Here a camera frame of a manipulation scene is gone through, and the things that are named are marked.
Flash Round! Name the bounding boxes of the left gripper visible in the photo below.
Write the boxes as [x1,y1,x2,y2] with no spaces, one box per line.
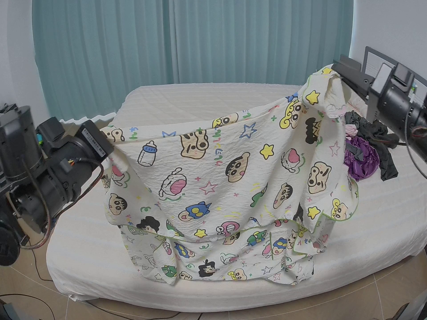
[53,120,116,202]

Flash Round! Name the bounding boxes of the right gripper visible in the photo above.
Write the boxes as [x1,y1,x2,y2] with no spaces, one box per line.
[332,62,422,129]

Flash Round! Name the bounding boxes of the white printed pyjama top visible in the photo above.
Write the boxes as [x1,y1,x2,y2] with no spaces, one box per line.
[99,64,360,286]

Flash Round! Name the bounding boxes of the pile of clothes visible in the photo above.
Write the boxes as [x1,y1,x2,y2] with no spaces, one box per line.
[344,110,401,182]

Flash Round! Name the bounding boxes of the bed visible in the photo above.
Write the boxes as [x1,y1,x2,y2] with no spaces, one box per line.
[46,46,427,307]

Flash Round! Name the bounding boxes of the blue-green curtain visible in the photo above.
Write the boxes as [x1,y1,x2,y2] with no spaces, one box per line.
[32,0,177,122]
[168,0,355,86]

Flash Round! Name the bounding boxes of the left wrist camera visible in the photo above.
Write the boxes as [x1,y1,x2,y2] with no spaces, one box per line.
[36,116,66,154]

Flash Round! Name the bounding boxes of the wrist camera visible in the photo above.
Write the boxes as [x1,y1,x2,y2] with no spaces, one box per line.
[391,63,415,87]
[36,116,66,154]

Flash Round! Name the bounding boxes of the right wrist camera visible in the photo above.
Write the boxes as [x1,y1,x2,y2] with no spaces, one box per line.
[391,63,415,87]

